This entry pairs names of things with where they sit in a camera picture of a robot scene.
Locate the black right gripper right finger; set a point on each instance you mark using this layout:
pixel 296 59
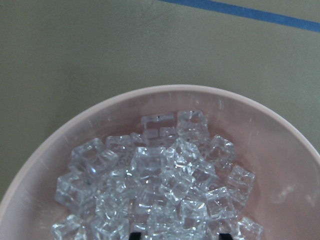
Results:
pixel 225 236

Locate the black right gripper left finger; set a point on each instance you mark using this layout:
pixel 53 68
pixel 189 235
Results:
pixel 135 236

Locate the pile of clear ice cubes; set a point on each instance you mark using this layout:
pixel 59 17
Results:
pixel 173 181

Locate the pink bowl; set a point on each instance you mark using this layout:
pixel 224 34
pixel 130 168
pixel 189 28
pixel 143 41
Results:
pixel 285 199

